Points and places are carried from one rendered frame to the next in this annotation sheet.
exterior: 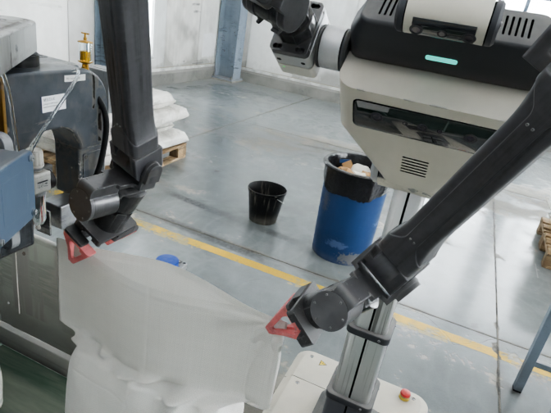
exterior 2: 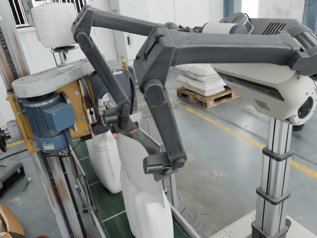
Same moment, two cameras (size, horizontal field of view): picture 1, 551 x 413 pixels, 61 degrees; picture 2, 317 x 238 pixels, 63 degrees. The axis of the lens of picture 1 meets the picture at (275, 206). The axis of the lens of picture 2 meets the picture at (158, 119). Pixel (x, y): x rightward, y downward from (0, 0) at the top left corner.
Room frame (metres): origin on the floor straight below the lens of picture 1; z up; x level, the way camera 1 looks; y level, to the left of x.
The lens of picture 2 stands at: (0.03, -0.66, 1.68)
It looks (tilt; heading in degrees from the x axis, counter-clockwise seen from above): 25 degrees down; 44
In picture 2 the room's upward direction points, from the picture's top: 7 degrees counter-clockwise
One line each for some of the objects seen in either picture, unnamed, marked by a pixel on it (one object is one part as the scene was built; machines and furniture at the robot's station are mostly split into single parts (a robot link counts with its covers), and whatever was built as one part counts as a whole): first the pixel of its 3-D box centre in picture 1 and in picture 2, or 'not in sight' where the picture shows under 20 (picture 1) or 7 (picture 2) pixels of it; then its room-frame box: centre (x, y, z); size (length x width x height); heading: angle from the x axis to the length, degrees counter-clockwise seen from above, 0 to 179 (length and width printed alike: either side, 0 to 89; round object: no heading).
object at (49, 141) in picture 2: not in sight; (49, 123); (0.47, 0.44, 1.21); 0.15 x 0.15 x 0.25
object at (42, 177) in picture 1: (36, 188); (103, 112); (0.76, 0.43, 1.14); 0.05 x 0.04 x 0.16; 160
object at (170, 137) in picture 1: (152, 138); not in sight; (4.15, 1.23, 0.20); 0.67 x 0.43 x 0.15; 160
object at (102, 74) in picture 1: (102, 88); (135, 73); (1.01, 0.42, 1.28); 0.08 x 0.05 x 0.09; 70
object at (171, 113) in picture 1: (152, 113); not in sight; (4.14, 1.25, 0.44); 0.68 x 0.44 x 0.15; 160
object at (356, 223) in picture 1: (349, 209); not in sight; (2.92, -0.50, 0.32); 0.51 x 0.48 x 0.65; 160
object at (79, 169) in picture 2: not in sight; (73, 162); (0.81, 1.08, 0.54); 1.05 x 0.02 x 0.41; 70
